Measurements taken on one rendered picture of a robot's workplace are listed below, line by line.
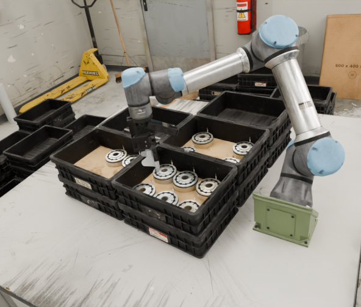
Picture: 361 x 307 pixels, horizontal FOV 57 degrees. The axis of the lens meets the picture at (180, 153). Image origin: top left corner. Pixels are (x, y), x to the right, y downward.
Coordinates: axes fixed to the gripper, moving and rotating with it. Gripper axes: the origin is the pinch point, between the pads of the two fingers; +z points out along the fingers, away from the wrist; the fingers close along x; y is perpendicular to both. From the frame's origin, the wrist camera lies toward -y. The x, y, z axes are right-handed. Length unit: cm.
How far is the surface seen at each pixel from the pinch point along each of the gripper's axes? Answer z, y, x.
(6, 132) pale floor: 77, 168, -282
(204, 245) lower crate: 27.2, -10.6, 16.8
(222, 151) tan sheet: 14.9, -29.9, -25.8
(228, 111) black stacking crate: 12, -44, -64
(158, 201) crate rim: 8.0, 2.3, 11.4
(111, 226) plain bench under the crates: 29.5, 24.2, -7.8
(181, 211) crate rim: 8.6, -4.5, 18.2
